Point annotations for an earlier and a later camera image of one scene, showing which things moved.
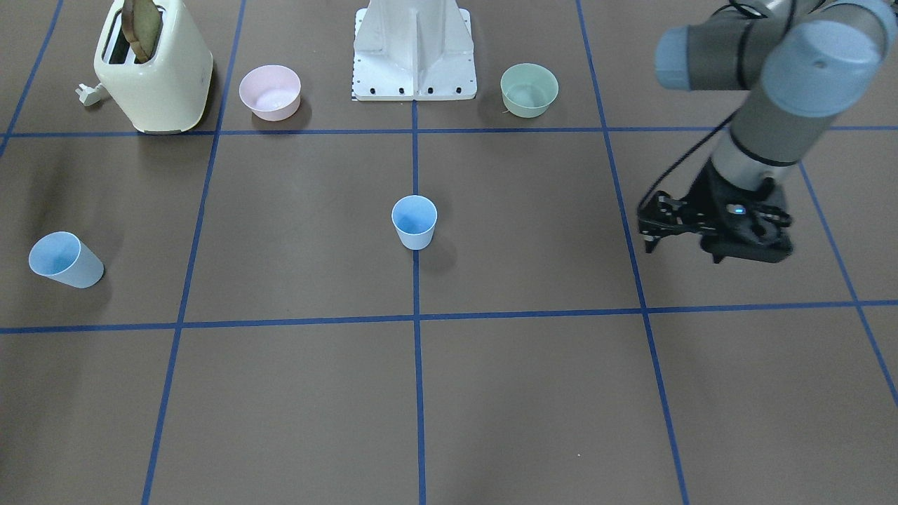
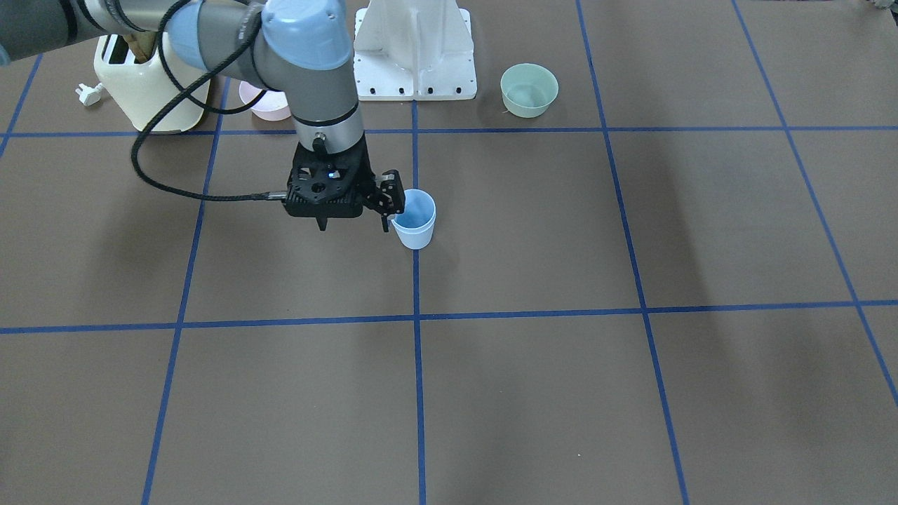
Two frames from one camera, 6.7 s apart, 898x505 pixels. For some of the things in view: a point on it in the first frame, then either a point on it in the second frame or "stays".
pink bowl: x=272 y=92 stays
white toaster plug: x=89 y=95 stays
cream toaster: x=170 y=92 stays
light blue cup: x=63 y=256 → x=419 y=212
